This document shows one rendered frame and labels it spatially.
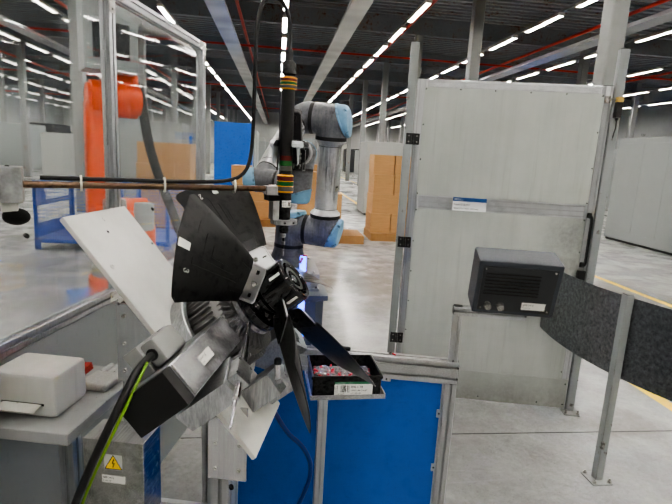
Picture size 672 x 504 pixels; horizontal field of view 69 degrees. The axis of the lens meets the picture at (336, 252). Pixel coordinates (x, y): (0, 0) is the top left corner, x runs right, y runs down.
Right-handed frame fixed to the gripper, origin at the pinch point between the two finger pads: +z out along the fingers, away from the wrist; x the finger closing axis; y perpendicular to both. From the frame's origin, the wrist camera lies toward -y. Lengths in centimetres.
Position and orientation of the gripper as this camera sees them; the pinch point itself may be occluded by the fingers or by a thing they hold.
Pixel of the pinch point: (283, 142)
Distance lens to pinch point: 126.5
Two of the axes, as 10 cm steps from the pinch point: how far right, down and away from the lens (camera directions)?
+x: -9.9, -0.7, 0.9
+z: -1.0, 1.8, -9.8
